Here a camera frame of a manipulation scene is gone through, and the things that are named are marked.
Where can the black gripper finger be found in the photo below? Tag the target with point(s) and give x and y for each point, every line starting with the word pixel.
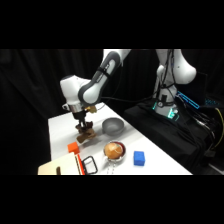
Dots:
pixel 88 125
pixel 79 125

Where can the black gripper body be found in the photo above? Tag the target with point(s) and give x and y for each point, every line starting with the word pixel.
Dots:
pixel 79 116

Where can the brown plush deer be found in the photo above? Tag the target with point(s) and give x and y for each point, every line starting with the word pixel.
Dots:
pixel 86 135

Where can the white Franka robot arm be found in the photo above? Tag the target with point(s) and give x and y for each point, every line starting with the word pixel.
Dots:
pixel 71 88

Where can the grey metal bowl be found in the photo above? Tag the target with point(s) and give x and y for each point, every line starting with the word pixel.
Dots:
pixel 113 127

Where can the orange block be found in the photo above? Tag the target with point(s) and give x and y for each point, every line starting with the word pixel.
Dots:
pixel 73 148

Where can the brown round ball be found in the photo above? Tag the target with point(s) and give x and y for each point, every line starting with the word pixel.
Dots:
pixel 114 150

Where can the wooden cutting board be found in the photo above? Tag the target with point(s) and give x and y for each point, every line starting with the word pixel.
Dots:
pixel 60 165

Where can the black curtain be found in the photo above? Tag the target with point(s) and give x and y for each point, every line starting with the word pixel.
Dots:
pixel 33 100

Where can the blue block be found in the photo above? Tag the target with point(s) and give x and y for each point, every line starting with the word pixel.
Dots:
pixel 139 158

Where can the black covered robot stand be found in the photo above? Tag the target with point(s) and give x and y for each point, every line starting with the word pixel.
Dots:
pixel 160 133

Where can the blue-lit device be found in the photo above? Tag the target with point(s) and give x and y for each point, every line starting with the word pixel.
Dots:
pixel 188 100

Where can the tan wrist mount piece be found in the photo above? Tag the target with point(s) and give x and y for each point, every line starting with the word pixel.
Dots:
pixel 91 109

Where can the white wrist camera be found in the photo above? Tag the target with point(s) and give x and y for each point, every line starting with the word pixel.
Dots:
pixel 66 106

